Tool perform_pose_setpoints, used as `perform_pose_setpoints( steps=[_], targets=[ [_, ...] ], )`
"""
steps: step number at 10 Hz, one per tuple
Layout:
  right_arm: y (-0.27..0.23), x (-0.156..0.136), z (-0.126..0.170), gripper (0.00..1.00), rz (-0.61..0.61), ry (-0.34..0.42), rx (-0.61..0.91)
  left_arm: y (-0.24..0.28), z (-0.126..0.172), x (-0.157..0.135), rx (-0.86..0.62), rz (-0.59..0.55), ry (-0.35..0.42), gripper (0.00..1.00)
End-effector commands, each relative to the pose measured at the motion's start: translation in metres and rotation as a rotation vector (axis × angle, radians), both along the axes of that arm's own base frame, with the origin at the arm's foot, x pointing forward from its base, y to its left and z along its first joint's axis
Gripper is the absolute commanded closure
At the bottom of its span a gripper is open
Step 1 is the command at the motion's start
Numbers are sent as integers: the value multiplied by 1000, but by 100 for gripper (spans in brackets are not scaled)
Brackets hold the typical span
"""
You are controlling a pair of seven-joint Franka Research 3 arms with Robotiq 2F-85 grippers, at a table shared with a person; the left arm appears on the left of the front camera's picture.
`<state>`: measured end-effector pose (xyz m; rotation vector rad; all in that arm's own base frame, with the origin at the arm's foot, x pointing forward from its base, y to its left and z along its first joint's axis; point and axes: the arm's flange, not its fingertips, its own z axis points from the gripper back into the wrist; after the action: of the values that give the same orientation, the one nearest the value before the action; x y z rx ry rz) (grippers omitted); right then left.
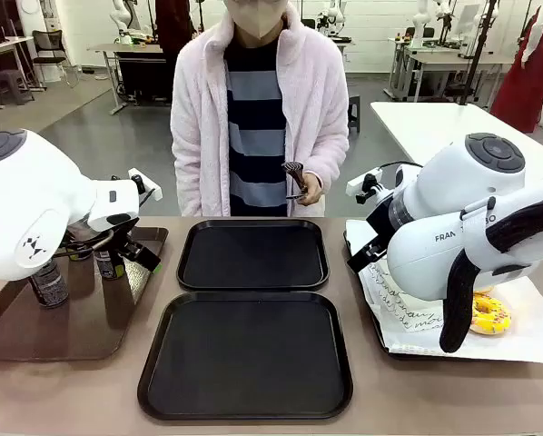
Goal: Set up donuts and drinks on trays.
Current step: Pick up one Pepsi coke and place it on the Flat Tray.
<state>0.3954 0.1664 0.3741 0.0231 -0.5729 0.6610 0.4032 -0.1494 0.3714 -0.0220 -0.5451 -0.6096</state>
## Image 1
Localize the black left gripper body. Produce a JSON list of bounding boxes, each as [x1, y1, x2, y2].
[[102, 219, 142, 261]]

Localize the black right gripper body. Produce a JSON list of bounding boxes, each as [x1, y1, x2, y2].
[[365, 193, 396, 249]]

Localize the black and green drink can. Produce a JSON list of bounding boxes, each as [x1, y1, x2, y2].
[[93, 247, 126, 282]]

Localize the black patterned Pepsi can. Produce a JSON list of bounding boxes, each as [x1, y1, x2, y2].
[[28, 258, 71, 309]]

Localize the dark metal tongs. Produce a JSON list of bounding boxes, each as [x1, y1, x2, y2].
[[281, 162, 310, 201]]

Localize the person's left forearm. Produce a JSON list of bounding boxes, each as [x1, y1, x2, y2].
[[314, 126, 350, 192]]

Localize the person's right forearm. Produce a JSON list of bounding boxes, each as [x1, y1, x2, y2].
[[171, 144, 205, 217]]

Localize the person's left hand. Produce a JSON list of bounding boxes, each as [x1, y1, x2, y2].
[[296, 172, 323, 206]]

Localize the white table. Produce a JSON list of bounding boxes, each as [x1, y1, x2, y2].
[[370, 100, 543, 183]]

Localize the black tray under paper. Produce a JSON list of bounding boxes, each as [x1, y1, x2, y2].
[[342, 229, 440, 363]]

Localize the small black square tray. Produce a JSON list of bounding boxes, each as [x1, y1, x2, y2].
[[175, 219, 331, 292]]

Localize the black plastic stool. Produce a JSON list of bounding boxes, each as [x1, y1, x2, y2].
[[347, 94, 361, 134]]

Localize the yellow sprinkled donut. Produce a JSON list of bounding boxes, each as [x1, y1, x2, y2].
[[469, 290, 513, 337]]

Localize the large black square tray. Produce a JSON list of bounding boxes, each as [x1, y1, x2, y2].
[[136, 291, 354, 421]]

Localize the person in pink fleece jacket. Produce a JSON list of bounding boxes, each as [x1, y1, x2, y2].
[[170, 0, 350, 218]]

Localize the white paper sheet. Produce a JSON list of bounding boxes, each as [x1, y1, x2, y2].
[[345, 219, 543, 364]]

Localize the white background workbench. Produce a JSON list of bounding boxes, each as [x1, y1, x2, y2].
[[389, 35, 516, 104]]

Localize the grey background desk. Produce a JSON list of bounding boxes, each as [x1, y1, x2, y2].
[[333, 38, 357, 76]]

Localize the black stand pole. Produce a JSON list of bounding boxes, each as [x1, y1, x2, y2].
[[457, 0, 499, 106]]

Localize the red dress on mannequin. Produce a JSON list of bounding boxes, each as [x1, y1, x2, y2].
[[489, 6, 543, 134]]

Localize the grey background workbench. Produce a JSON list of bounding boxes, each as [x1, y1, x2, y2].
[[87, 42, 178, 115]]

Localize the dark low stool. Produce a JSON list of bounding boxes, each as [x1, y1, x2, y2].
[[0, 70, 35, 106]]

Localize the black office chair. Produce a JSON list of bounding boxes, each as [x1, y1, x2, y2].
[[31, 29, 80, 90]]

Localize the person in dark clothes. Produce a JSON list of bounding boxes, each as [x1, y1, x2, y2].
[[154, 0, 198, 78]]

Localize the beige face mask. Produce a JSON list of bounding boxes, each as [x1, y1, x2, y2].
[[224, 0, 285, 40]]

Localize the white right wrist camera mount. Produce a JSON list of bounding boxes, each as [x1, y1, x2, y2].
[[346, 166, 384, 205]]

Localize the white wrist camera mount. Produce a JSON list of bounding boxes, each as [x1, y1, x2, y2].
[[128, 167, 163, 203], [346, 166, 384, 205]]

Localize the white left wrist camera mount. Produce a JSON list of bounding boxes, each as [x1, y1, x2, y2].
[[128, 167, 163, 203]]

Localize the brown plastic tray with handles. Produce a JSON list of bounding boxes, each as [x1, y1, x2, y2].
[[0, 225, 170, 363]]

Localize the black cable sleeve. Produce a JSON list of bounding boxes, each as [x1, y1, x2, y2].
[[438, 192, 543, 355]]

